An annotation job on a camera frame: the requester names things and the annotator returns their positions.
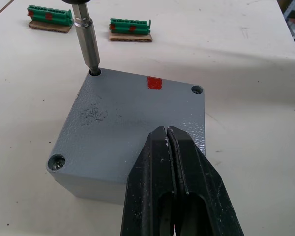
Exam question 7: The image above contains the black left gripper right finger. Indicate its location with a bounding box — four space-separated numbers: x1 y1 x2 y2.
167 125 245 236

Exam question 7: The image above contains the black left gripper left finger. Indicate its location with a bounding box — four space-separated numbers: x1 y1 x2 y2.
120 126 176 236

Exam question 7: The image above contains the grey metal box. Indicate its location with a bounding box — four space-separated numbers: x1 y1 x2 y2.
47 169 128 206

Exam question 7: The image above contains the grey metal box lid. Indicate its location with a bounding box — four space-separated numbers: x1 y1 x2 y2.
46 67 207 184

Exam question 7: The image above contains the blue black electric screwdriver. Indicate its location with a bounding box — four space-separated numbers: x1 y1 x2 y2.
61 0 103 76

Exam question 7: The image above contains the silver lid screw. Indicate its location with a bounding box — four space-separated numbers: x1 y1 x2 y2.
50 156 65 171

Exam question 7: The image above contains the green terminal block on cardboard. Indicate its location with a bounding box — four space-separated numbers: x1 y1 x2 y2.
108 17 154 43
27 4 75 34

